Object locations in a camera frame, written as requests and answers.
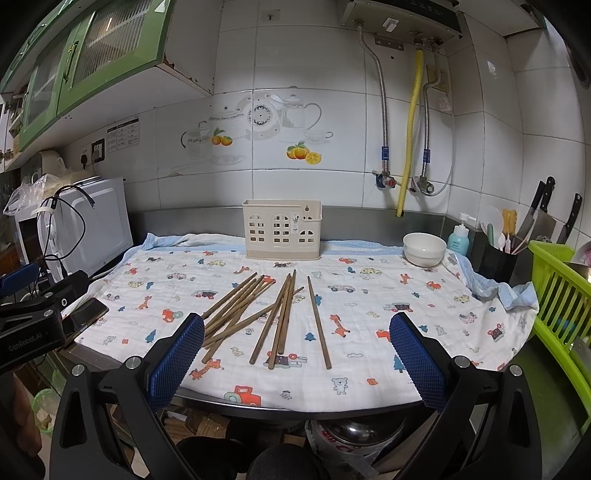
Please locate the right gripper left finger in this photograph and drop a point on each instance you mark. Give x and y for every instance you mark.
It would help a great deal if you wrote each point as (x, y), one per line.
(85, 444)

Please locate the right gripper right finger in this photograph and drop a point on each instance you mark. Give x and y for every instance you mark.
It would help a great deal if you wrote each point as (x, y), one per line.
(486, 426)

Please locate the wooden chopstick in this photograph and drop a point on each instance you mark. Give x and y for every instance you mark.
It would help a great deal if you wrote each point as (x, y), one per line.
(279, 326)
(237, 324)
(227, 297)
(269, 321)
(236, 311)
(286, 312)
(318, 323)
(209, 352)
(235, 300)

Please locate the black smartphone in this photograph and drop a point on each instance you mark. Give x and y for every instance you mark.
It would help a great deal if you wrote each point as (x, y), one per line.
(81, 318)

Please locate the white microwave oven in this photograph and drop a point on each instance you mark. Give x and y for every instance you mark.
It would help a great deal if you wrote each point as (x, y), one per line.
(70, 223)

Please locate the green plastic dish rack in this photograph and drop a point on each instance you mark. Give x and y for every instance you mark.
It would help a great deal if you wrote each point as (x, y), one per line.
(564, 309)

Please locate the steel pot under counter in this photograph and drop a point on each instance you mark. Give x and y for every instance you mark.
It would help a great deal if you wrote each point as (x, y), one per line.
(349, 440)

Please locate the black utensil container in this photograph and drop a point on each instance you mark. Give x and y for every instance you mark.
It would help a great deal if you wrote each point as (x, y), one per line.
(497, 265)

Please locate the white ceramic bowl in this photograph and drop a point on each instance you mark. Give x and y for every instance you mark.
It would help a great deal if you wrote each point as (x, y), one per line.
(424, 249)

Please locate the teal soap bottle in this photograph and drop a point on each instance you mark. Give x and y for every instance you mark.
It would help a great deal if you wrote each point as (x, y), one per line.
(459, 241)

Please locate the printed white cloth mat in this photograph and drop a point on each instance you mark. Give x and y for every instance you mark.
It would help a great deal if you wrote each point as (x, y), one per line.
(359, 286)

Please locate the beige plastic utensil holder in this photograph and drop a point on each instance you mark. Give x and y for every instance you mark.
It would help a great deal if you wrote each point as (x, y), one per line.
(282, 230)

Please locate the gas water heater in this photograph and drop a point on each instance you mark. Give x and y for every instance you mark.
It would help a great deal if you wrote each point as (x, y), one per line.
(406, 20)

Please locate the black handled knife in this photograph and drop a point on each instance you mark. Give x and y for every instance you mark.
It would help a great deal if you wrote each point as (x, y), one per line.
(531, 212)
(569, 225)

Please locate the black handled cleaver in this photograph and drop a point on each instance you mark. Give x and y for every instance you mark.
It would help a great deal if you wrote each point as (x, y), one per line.
(545, 223)

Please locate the green wall cabinet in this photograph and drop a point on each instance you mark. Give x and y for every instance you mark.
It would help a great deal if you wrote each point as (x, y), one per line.
(109, 61)

